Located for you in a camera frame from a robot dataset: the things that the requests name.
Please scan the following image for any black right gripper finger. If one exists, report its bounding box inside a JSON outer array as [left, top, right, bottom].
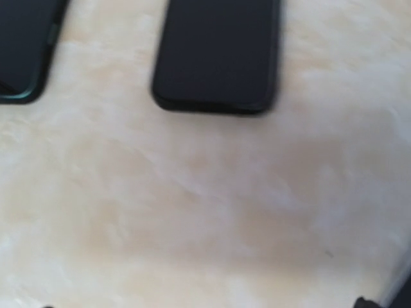
[[354, 297, 380, 308]]

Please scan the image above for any black phone case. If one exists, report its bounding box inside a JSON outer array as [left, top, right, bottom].
[[151, 0, 283, 115], [1, 0, 70, 105]]

